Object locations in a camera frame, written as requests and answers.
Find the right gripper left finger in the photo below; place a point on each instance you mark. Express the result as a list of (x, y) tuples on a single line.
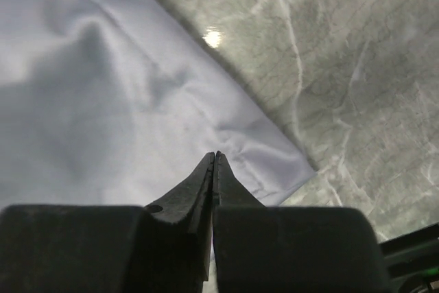
[(162, 247)]

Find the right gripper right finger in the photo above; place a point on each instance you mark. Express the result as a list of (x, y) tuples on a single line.
[(290, 249)]

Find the grey pillowcase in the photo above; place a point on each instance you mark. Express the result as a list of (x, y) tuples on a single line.
[(112, 102)]

